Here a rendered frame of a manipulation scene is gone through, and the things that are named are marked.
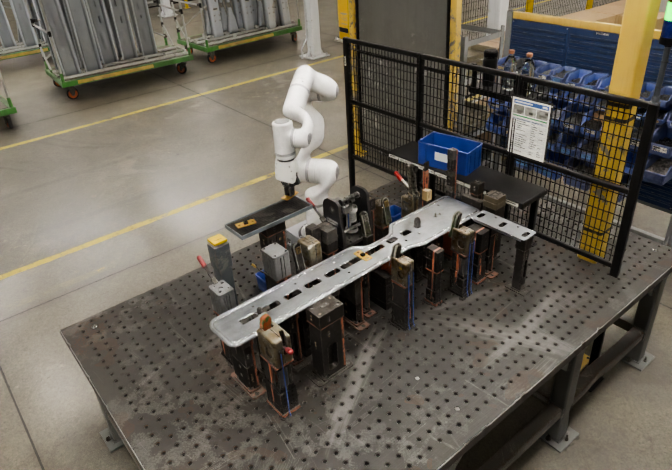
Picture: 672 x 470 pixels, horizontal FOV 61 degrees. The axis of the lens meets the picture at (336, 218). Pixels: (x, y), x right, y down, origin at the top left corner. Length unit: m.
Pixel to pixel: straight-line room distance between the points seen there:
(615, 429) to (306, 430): 1.68
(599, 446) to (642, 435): 0.23
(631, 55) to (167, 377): 2.28
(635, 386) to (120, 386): 2.56
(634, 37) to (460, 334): 1.39
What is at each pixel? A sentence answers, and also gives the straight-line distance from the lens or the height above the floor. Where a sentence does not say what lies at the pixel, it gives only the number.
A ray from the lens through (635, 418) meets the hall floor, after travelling 3.36.
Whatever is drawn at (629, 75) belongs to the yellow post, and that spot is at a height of 1.63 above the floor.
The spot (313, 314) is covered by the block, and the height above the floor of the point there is 1.03.
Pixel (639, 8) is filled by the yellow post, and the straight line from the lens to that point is 2.64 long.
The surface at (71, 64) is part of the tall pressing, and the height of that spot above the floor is 0.43.
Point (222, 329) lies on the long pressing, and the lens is 2.16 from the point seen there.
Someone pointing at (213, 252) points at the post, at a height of 1.12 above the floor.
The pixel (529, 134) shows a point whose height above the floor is 1.28.
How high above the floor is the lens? 2.38
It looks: 30 degrees down
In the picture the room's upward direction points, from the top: 4 degrees counter-clockwise
